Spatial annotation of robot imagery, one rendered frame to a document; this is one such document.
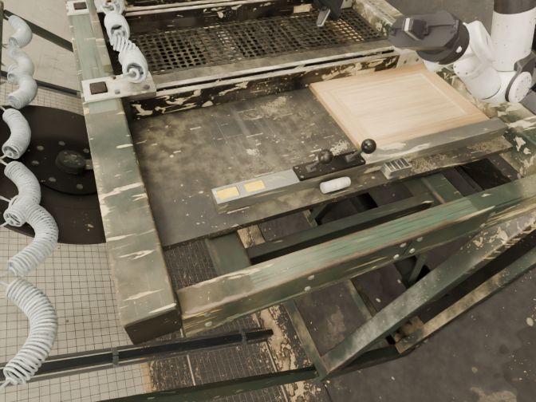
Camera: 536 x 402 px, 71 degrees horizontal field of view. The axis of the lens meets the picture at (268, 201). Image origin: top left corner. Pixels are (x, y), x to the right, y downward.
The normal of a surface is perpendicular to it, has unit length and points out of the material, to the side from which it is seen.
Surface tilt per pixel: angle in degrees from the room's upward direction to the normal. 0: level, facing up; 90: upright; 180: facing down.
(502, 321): 0
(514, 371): 0
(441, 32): 16
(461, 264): 0
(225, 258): 60
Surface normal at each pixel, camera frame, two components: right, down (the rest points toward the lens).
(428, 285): -0.76, -0.11
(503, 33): -0.79, 0.56
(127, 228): 0.07, -0.64
